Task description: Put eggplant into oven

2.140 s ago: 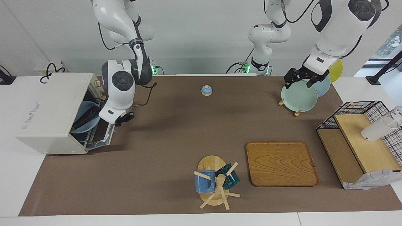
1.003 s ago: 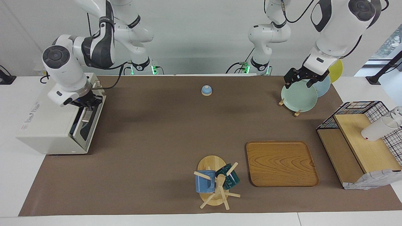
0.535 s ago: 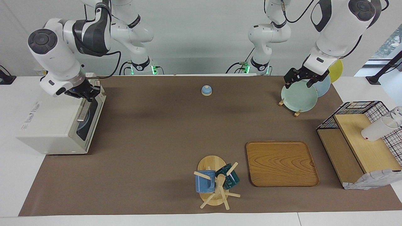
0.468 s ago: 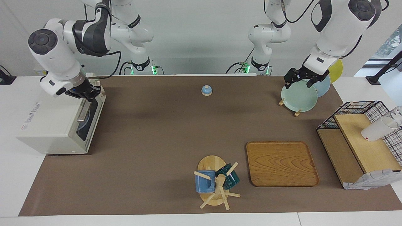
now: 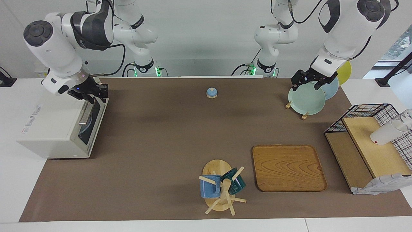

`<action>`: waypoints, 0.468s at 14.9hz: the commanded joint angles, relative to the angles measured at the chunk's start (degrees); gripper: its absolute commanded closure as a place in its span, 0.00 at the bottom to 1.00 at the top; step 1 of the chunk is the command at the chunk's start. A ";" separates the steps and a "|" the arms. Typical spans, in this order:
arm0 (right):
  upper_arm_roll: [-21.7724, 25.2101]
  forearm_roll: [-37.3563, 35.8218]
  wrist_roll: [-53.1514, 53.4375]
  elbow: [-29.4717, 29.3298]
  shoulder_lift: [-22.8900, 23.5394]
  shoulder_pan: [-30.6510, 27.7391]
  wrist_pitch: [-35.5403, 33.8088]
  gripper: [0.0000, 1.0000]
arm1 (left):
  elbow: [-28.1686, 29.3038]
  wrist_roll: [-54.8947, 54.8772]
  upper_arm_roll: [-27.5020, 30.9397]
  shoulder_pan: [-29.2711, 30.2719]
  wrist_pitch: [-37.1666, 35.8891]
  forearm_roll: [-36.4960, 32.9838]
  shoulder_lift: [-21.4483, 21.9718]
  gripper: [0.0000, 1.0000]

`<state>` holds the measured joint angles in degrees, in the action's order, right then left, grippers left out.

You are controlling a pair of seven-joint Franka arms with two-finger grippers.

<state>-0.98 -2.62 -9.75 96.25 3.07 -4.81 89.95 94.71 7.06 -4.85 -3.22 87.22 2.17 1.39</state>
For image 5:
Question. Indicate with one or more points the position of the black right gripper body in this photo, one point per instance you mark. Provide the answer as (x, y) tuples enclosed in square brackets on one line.
[(88, 90)]

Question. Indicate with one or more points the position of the yellow plate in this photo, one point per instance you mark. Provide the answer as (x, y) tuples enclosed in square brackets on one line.
[(345, 72)]

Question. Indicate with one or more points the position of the light blue racked plate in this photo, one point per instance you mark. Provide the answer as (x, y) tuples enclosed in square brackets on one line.
[(331, 90)]

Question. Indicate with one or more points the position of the white power strip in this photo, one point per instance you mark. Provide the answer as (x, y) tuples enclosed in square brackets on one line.
[(39, 72)]

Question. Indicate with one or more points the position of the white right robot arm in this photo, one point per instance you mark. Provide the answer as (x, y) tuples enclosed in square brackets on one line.
[(54, 48)]

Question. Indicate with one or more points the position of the small blue domed bell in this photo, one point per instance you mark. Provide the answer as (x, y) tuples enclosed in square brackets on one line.
[(211, 93)]

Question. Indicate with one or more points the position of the pale green plate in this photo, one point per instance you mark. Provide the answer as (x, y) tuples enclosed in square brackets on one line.
[(305, 100)]

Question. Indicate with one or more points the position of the wooden plate rack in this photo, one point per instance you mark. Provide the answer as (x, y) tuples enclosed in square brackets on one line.
[(304, 116)]

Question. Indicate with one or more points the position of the dark green mug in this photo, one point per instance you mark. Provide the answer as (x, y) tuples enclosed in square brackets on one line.
[(238, 185)]

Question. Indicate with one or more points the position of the black clamp stand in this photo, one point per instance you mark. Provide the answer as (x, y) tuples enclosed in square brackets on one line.
[(383, 82)]

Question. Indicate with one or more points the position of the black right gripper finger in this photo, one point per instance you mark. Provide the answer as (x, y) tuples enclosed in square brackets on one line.
[(90, 100), (104, 98)]

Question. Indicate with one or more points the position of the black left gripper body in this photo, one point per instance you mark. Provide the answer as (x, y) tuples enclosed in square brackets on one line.
[(305, 75)]

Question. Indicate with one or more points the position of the blue mug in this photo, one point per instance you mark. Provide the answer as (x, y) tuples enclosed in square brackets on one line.
[(209, 188)]

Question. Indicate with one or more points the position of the window with grey frame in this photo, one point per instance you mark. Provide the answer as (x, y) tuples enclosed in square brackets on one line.
[(400, 42)]

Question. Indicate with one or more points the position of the clear glass cup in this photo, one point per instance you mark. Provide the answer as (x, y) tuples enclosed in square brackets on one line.
[(408, 116)]

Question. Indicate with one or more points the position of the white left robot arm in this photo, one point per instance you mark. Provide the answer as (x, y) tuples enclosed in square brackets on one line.
[(347, 29)]

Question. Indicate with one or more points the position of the wooden stepped shelf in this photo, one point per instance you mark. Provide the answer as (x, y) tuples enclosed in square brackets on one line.
[(363, 135)]

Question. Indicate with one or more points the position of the white cup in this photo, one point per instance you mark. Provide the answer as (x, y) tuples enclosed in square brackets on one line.
[(384, 135)]

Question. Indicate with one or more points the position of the black desk device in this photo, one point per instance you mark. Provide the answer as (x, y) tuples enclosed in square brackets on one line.
[(6, 82)]

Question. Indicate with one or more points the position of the brown table mat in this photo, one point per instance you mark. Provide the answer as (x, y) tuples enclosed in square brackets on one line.
[(193, 145)]

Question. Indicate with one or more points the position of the wooden mug tree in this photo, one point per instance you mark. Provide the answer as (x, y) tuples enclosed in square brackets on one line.
[(217, 167)]

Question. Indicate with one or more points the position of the cream toaster oven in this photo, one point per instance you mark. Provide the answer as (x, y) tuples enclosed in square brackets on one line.
[(51, 129)]

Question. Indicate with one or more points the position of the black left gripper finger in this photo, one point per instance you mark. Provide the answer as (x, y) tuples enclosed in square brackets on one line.
[(318, 84), (294, 86)]

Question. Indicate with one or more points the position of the wooden serving tray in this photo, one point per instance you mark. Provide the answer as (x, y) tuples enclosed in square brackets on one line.
[(289, 167)]

